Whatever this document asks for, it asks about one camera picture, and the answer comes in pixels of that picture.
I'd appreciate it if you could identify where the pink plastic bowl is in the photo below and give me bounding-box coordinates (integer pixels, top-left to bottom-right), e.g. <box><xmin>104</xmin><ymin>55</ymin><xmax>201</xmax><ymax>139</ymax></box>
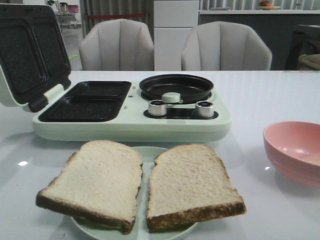
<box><xmin>263</xmin><ymin>121</ymin><xmax>320</xmax><ymax>188</ymax></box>

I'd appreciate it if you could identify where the left beige upholstered chair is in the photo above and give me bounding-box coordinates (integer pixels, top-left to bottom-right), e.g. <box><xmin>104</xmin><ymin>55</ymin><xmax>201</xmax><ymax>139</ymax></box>
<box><xmin>79</xmin><ymin>18</ymin><xmax>154</xmax><ymax>71</ymax></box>

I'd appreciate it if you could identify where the black round frying pan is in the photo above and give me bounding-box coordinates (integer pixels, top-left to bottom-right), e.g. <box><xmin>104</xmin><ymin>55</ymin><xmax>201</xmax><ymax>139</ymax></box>
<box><xmin>139</xmin><ymin>73</ymin><xmax>214</xmax><ymax>104</ymax></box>

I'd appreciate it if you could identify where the beige upholstered chair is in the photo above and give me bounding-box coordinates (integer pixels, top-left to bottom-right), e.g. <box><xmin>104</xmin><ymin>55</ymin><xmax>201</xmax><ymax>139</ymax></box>
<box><xmin>79</xmin><ymin>18</ymin><xmax>154</xmax><ymax>71</ymax></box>
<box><xmin>181</xmin><ymin>21</ymin><xmax>273</xmax><ymax>71</ymax></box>

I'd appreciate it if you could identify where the right silver control knob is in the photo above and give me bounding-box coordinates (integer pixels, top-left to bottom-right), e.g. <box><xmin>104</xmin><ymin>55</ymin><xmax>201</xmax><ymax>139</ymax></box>
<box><xmin>195</xmin><ymin>101</ymin><xmax>215</xmax><ymax>118</ymax></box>

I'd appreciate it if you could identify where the dark counter with white top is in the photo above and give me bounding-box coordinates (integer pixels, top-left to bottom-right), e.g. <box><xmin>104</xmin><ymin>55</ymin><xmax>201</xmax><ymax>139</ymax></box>
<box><xmin>199</xmin><ymin>10</ymin><xmax>320</xmax><ymax>70</ymax></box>

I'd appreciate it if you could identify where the left silver control knob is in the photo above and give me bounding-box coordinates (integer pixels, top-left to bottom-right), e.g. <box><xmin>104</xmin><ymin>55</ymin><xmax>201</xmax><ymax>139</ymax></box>
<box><xmin>147</xmin><ymin>99</ymin><xmax>167</xmax><ymax>117</ymax></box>

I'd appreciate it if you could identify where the white bread slice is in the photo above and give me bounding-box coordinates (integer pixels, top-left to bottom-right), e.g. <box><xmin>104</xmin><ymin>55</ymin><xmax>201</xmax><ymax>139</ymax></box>
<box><xmin>146</xmin><ymin>143</ymin><xmax>247</xmax><ymax>233</ymax></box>
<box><xmin>35</xmin><ymin>140</ymin><xmax>143</xmax><ymax>234</ymax></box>

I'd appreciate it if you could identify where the light green breakfast maker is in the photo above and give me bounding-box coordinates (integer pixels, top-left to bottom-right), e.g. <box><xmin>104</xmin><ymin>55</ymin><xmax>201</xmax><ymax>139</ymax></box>
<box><xmin>0</xmin><ymin>4</ymin><xmax>231</xmax><ymax>142</ymax></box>

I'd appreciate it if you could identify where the fruit bowl on counter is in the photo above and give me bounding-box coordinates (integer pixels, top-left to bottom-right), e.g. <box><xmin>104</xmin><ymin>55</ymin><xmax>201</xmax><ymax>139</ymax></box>
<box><xmin>257</xmin><ymin>0</ymin><xmax>281</xmax><ymax>10</ymax></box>

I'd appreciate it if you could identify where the light green round plate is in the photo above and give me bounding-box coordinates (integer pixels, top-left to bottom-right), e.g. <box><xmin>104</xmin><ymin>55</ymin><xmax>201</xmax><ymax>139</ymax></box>
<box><xmin>72</xmin><ymin>146</ymin><xmax>198</xmax><ymax>240</ymax></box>

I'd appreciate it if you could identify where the right beige upholstered chair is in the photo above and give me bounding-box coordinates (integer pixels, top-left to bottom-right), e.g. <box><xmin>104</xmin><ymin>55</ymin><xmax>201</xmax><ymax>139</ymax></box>
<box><xmin>181</xmin><ymin>21</ymin><xmax>273</xmax><ymax>71</ymax></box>

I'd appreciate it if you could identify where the silver control knob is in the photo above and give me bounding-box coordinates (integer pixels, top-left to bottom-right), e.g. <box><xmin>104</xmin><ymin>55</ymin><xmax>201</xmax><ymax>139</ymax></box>
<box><xmin>147</xmin><ymin>99</ymin><xmax>167</xmax><ymax>117</ymax></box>
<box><xmin>195</xmin><ymin>101</ymin><xmax>215</xmax><ymax>118</ymax></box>

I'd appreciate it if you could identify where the white cabinet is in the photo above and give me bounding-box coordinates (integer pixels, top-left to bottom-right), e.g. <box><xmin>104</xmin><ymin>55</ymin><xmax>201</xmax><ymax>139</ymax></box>
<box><xmin>153</xmin><ymin>0</ymin><xmax>199</xmax><ymax>71</ymax></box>

